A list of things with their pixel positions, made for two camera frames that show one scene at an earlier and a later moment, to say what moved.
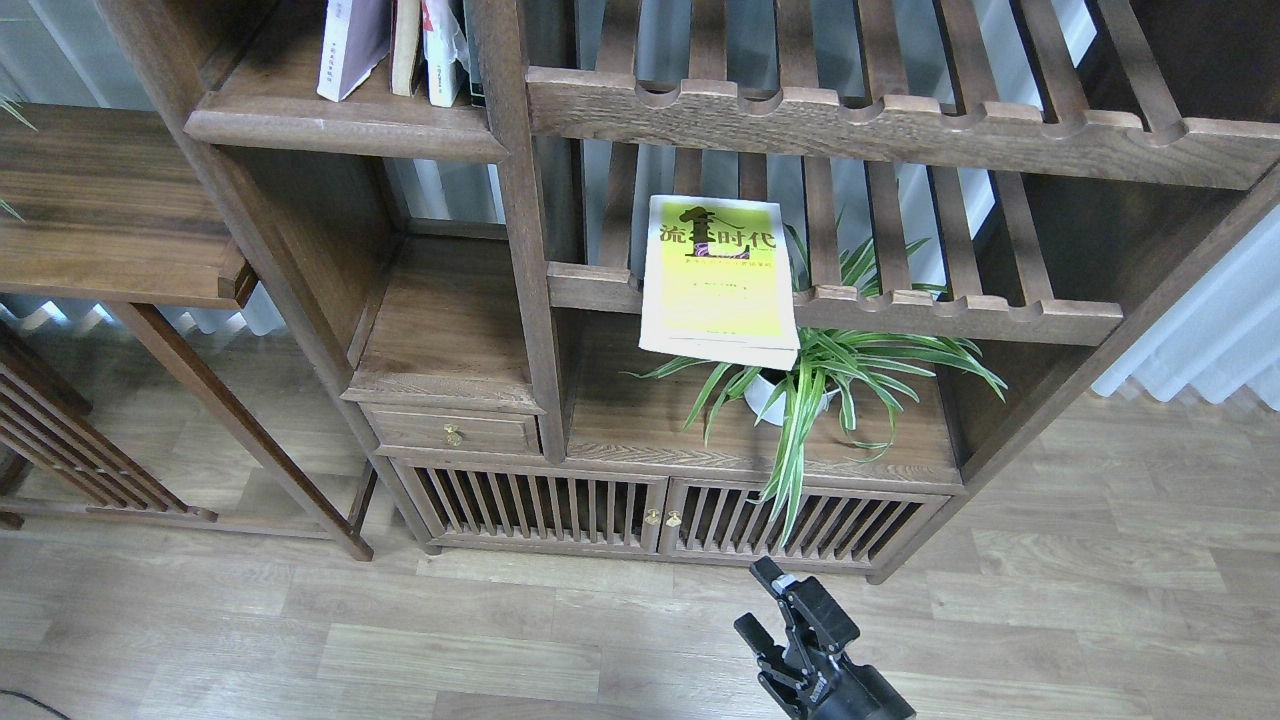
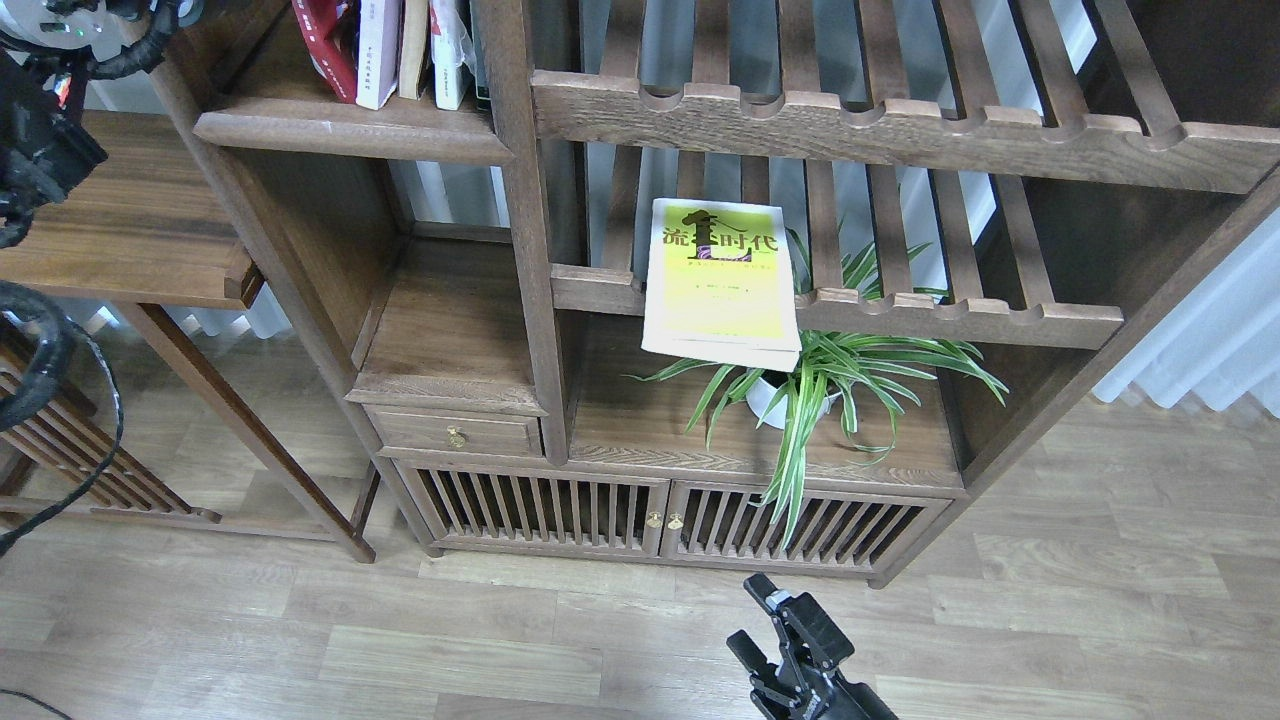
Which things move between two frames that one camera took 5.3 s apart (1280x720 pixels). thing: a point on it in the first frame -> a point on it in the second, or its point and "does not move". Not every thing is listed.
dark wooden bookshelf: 737,282 does not move
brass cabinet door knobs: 654,518 does not move
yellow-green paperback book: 717,284 does not move
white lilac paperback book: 356,37 -> 378,51
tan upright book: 406,36 does not move
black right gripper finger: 777,676 -> 764,673
